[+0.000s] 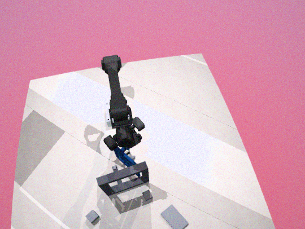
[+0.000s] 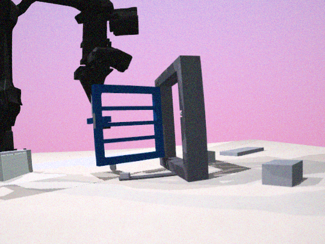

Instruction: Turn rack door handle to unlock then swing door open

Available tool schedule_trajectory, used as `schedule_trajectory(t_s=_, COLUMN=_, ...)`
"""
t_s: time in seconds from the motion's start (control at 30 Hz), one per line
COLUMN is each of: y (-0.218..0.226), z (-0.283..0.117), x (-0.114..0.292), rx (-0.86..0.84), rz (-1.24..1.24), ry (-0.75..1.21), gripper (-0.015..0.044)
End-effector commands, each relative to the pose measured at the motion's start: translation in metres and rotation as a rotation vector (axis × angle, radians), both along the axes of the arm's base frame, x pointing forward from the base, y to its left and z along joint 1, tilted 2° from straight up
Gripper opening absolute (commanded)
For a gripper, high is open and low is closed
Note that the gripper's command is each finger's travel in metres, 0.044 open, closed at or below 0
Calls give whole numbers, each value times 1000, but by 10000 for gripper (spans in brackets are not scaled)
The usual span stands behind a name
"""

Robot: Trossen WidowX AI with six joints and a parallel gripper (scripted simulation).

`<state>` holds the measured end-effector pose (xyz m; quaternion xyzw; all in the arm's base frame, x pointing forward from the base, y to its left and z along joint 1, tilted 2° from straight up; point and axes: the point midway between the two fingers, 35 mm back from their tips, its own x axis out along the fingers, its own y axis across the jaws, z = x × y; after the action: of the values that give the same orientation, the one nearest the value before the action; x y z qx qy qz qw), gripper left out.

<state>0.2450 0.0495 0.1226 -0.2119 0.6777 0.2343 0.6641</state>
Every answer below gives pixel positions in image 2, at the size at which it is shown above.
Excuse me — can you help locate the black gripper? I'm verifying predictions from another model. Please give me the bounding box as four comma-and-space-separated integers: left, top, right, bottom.
73, 32, 122, 103

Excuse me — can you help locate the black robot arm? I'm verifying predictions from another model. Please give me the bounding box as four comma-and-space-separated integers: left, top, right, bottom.
0, 0, 139, 152

